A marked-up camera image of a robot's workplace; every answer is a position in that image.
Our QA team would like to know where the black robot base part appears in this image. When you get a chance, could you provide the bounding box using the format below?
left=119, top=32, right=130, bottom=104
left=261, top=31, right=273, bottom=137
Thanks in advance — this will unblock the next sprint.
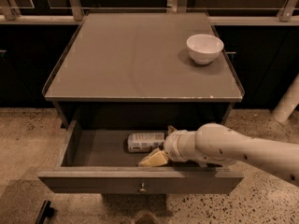
left=35, top=201, right=54, bottom=224

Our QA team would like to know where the open grey top drawer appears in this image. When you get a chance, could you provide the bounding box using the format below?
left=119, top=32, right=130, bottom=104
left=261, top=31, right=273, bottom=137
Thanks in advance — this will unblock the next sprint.
left=38, top=120, right=243, bottom=194

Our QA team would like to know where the blue labelled plastic bottle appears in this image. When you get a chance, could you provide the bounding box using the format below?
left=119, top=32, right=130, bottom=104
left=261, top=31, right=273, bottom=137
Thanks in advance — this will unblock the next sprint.
left=127, top=133, right=165, bottom=153

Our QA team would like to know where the round metal drawer knob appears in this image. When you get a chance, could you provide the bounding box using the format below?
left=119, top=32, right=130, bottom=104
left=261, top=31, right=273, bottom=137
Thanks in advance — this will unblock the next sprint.
left=138, top=182, right=148, bottom=194

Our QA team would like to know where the white ceramic bowl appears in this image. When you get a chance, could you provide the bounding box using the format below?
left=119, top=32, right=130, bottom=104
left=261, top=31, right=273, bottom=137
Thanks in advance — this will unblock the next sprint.
left=186, top=34, right=224, bottom=65

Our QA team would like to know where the grey cabinet with glass top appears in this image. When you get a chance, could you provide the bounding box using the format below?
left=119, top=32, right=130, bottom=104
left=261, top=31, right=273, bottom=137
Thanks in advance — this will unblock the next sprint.
left=43, top=13, right=244, bottom=130

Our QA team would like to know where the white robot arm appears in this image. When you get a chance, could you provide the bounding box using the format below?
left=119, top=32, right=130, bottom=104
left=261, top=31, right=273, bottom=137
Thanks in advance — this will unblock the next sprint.
left=139, top=123, right=299, bottom=186

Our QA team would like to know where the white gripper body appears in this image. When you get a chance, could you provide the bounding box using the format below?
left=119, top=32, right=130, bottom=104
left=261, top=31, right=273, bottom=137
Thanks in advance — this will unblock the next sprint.
left=164, top=130, right=196, bottom=162

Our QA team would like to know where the metal railing frame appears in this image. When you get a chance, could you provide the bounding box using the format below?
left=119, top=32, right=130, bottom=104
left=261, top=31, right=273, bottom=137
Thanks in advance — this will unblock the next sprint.
left=0, top=0, right=299, bottom=26

